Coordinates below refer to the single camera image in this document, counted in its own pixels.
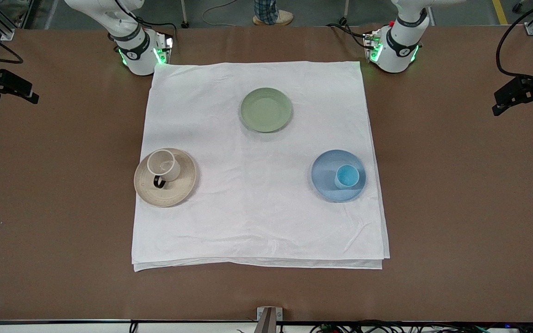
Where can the light blue cup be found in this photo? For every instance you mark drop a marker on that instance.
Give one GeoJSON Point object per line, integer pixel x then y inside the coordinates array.
{"type": "Point", "coordinates": [346, 176]}

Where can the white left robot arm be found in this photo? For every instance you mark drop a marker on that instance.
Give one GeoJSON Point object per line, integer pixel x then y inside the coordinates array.
{"type": "Point", "coordinates": [398, 46]}

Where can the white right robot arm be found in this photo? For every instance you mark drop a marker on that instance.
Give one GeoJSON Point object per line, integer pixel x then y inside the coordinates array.
{"type": "Point", "coordinates": [134, 46]}

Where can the beige gray round plate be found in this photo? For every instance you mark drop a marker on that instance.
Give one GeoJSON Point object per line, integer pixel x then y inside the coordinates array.
{"type": "Point", "coordinates": [183, 185]}

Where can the blue round plate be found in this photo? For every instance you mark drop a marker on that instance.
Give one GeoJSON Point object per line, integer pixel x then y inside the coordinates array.
{"type": "Point", "coordinates": [324, 173]}

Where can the green round plate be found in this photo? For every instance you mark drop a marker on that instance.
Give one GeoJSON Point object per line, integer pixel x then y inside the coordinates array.
{"type": "Point", "coordinates": [266, 110]}

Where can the metal stand leg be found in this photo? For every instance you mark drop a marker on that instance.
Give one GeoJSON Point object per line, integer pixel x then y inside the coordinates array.
{"type": "Point", "coordinates": [344, 13]}
{"type": "Point", "coordinates": [184, 14]}

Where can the person's beige shoe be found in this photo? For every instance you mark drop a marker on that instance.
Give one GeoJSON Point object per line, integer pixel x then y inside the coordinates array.
{"type": "Point", "coordinates": [278, 18]}

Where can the person's plaid trouser leg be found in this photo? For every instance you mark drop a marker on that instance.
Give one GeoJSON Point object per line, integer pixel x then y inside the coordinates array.
{"type": "Point", "coordinates": [265, 9]}

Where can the white square cloth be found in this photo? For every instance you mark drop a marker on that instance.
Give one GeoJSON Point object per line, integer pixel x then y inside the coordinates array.
{"type": "Point", "coordinates": [257, 217]}

